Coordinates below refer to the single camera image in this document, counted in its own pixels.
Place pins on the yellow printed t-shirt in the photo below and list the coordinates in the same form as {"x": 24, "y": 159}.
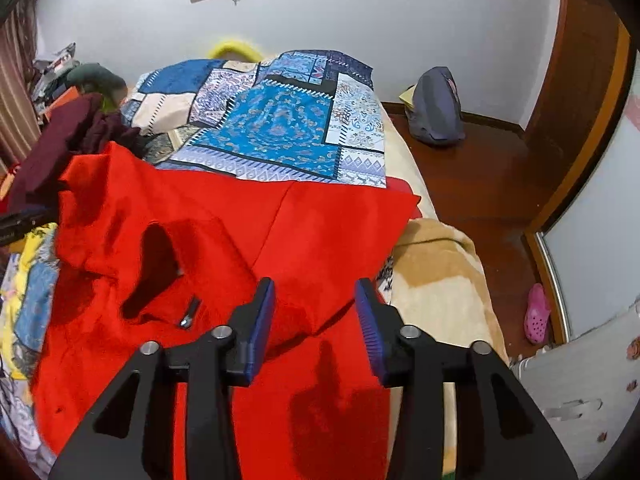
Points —
{"x": 26, "y": 300}

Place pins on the blue patchwork quilt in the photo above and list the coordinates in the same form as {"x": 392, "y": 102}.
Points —
{"x": 305, "y": 115}

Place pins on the orange box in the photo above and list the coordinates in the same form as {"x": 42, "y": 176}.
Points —
{"x": 68, "y": 95}

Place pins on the grey backpack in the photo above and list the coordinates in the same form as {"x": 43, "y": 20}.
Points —
{"x": 434, "y": 117}

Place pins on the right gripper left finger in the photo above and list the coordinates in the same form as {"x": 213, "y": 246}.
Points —
{"x": 168, "y": 401}

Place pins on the white floral pillow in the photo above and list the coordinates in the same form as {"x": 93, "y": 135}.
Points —
{"x": 588, "y": 390}

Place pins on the red zip jacket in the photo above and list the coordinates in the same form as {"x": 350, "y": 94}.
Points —
{"x": 160, "y": 255}

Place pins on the wooden wardrobe frame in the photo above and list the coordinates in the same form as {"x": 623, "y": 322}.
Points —
{"x": 582, "y": 97}

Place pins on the white heart sliding door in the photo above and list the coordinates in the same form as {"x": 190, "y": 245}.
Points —
{"x": 594, "y": 246}

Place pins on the folded maroon garment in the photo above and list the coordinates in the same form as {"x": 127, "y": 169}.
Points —
{"x": 78, "y": 127}

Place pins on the beige fleece blanket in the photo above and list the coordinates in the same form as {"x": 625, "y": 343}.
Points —
{"x": 439, "y": 283}

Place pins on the pink croc shoe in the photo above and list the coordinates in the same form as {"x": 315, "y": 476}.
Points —
{"x": 537, "y": 315}

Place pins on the pile of clutter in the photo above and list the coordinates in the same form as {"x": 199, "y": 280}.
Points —
{"x": 50, "y": 72}

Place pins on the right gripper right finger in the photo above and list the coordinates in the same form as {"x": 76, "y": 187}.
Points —
{"x": 501, "y": 434}

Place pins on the striped brown curtain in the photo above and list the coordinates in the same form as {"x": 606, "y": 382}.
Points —
{"x": 19, "y": 123}

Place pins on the yellow curved tube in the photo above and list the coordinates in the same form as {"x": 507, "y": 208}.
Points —
{"x": 236, "y": 50}

